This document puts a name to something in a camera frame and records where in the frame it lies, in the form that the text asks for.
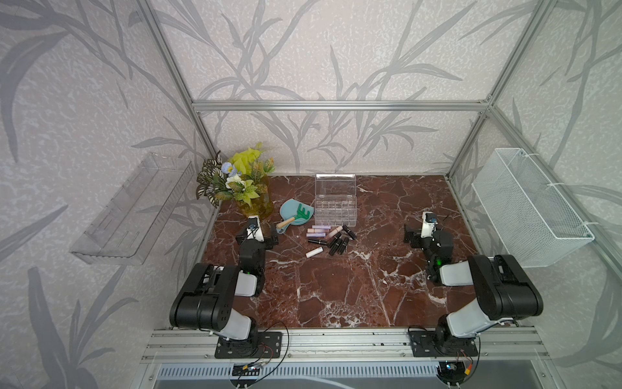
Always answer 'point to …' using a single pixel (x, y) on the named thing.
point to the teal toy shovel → (289, 209)
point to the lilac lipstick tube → (321, 227)
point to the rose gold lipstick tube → (335, 231)
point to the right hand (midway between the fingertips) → (418, 222)
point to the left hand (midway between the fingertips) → (259, 223)
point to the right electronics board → (451, 373)
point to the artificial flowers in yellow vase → (241, 177)
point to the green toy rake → (301, 212)
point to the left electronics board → (245, 370)
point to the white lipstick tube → (314, 252)
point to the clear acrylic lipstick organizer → (335, 199)
